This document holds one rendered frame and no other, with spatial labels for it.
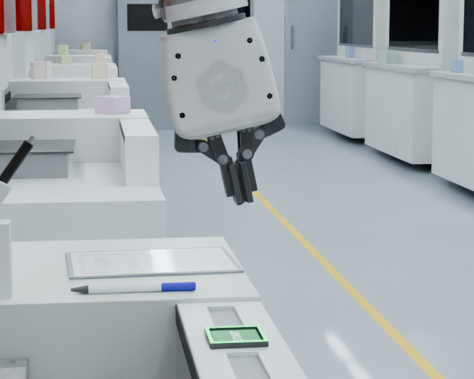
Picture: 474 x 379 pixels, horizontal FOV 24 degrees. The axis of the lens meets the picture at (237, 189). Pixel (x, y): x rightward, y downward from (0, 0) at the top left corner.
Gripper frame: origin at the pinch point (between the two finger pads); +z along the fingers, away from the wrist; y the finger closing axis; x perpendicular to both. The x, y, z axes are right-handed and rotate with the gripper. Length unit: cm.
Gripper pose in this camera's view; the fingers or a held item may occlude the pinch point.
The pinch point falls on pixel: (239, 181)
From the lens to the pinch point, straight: 104.3
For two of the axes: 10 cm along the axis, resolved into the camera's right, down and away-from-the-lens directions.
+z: 2.0, 9.6, 1.7
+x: -1.3, -1.5, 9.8
